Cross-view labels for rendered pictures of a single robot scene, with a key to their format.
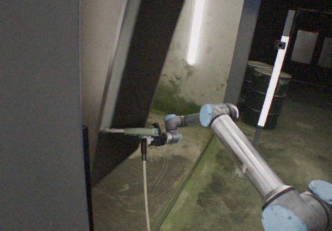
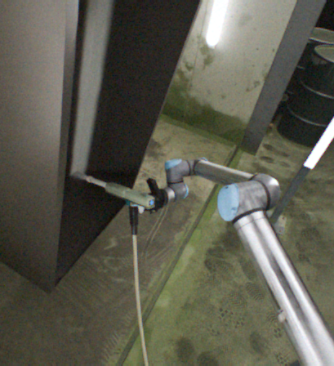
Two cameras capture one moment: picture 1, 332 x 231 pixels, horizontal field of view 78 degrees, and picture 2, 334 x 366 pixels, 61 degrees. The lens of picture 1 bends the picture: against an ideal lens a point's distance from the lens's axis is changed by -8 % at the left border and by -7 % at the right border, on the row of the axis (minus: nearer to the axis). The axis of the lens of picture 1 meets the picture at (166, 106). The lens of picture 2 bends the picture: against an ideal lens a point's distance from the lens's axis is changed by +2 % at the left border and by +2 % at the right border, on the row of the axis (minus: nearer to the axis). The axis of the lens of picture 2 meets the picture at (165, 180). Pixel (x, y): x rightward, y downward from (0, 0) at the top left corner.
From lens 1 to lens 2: 0.47 m
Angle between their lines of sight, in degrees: 21
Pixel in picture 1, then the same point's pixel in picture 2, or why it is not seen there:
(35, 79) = not seen: outside the picture
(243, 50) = (305, 24)
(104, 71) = (51, 171)
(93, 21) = (8, 78)
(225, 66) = (267, 51)
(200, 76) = (223, 67)
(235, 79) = (279, 75)
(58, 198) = not seen: outside the picture
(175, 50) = not seen: hidden behind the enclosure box
